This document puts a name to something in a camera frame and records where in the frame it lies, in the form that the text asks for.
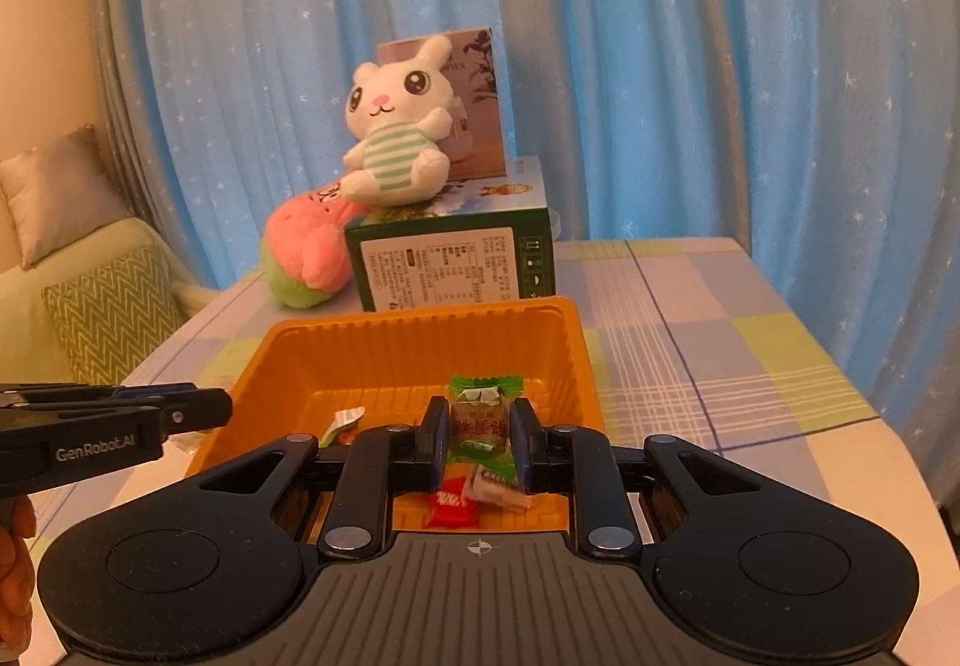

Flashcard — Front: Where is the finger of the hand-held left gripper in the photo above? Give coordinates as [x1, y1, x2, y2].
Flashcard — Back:
[0, 388, 233, 447]
[0, 381, 200, 407]

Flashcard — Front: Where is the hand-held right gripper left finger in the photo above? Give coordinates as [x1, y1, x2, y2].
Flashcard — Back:
[195, 397, 452, 562]

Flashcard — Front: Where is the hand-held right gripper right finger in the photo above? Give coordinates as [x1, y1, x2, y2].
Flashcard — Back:
[510, 397, 758, 558]

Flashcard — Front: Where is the green brown candy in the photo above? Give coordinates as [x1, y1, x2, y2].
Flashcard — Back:
[448, 372, 524, 483]

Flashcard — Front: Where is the pale green candy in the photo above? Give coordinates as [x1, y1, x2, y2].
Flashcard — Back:
[466, 463, 535, 512]

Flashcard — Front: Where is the small red white packet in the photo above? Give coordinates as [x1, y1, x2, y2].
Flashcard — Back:
[426, 475, 482, 529]

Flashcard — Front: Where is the orange plastic tray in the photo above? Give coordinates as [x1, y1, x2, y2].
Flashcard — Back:
[180, 295, 608, 533]

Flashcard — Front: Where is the long white green packet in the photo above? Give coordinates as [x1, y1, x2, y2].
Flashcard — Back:
[319, 405, 366, 448]

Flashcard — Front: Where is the person's left hand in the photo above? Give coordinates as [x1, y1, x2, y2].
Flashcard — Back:
[0, 495, 37, 637]

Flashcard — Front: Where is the green zigzag cushion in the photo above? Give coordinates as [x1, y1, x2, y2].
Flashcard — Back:
[41, 244, 188, 388]

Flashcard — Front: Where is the pale green sofa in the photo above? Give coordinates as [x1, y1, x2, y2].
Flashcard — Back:
[0, 124, 226, 389]

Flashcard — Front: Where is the green cardboard box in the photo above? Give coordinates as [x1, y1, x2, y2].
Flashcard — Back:
[343, 154, 556, 313]

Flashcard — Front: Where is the pink green starfish plush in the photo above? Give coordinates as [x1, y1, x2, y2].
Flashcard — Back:
[259, 182, 368, 311]

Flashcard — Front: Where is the checked tablecloth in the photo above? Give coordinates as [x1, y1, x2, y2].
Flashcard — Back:
[30, 237, 946, 637]

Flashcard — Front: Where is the beige cushion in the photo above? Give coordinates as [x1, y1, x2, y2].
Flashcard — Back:
[0, 124, 132, 271]

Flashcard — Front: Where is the white striped bunny plush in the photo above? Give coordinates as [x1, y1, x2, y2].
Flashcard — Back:
[343, 34, 455, 208]

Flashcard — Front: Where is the grey curtain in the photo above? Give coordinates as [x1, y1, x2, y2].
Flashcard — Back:
[90, 0, 173, 262]

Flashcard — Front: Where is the beige printed box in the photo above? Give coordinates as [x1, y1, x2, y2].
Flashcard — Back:
[376, 25, 505, 183]

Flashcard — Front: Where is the blue starry curtain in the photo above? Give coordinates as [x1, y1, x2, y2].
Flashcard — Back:
[127, 0, 960, 509]

